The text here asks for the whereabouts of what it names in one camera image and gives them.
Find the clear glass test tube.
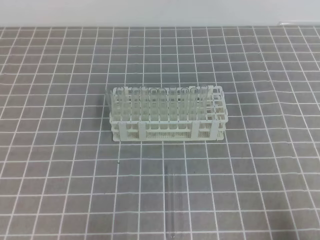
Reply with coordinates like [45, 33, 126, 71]
[164, 166, 175, 240]

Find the clear test tube in rack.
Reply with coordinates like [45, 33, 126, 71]
[158, 88, 168, 121]
[116, 87, 130, 121]
[188, 87, 198, 121]
[179, 87, 189, 121]
[140, 86, 149, 121]
[199, 85, 209, 120]
[168, 87, 178, 121]
[105, 88, 113, 115]

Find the white plastic test tube rack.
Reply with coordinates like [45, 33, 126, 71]
[109, 85, 228, 142]

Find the grey checkered tablecloth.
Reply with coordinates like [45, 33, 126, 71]
[0, 26, 320, 240]

